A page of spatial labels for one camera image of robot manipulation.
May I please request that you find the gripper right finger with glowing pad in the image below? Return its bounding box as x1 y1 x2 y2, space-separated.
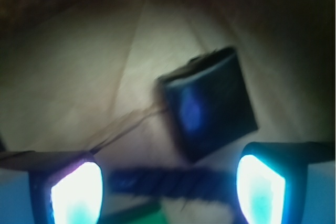
236 142 335 223

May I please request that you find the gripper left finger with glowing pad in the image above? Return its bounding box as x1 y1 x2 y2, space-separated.
1 151 103 223

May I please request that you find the black box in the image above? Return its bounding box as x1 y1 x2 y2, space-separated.
157 47 258 162

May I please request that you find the green rectangular block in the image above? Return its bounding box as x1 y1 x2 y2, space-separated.
101 200 171 224

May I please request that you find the brown paper bag bin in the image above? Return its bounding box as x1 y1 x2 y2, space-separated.
1 0 335 170

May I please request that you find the dark blue twisted rope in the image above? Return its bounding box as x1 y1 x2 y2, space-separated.
109 165 241 204

